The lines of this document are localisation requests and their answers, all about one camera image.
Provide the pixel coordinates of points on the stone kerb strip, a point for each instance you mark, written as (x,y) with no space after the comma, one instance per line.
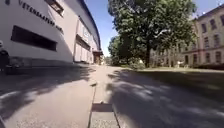
(102,113)

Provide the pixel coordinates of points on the large green tree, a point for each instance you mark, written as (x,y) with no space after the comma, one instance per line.
(150,23)

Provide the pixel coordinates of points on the shaded asphalt road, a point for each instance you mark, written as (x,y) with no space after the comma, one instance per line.
(160,103)

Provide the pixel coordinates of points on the grey pavement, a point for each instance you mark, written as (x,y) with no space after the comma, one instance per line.
(56,100)

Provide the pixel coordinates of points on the grass lawn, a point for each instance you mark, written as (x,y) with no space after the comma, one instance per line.
(186,71)

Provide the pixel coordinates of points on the large white building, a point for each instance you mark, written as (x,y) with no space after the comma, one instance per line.
(36,30)

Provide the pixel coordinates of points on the beige multistorey building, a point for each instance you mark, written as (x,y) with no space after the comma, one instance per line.
(208,40)

